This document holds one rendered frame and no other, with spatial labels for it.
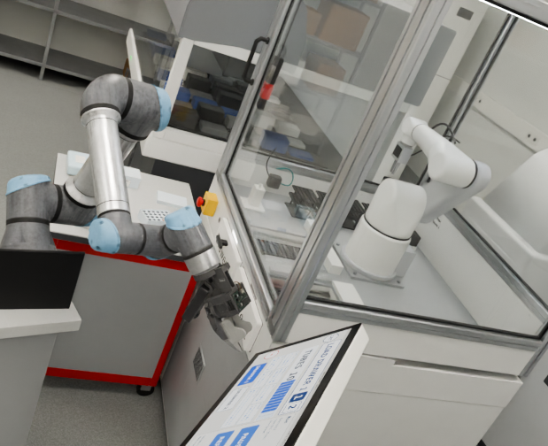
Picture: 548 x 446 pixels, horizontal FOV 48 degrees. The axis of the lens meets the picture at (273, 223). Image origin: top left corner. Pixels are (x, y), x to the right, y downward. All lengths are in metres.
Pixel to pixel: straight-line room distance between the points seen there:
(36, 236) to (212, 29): 1.28
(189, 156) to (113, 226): 1.52
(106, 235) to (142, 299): 1.06
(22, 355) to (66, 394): 0.80
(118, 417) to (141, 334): 0.37
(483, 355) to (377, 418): 0.40
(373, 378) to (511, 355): 0.48
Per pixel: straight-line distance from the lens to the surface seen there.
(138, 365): 2.65
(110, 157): 1.50
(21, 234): 1.81
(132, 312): 2.47
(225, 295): 1.41
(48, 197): 1.86
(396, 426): 2.20
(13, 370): 2.00
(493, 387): 2.26
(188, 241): 1.41
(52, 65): 5.79
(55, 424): 2.63
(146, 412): 2.76
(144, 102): 1.64
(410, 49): 1.46
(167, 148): 2.87
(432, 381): 2.11
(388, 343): 1.91
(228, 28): 2.72
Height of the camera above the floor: 1.94
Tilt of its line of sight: 25 degrees down
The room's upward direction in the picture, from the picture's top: 24 degrees clockwise
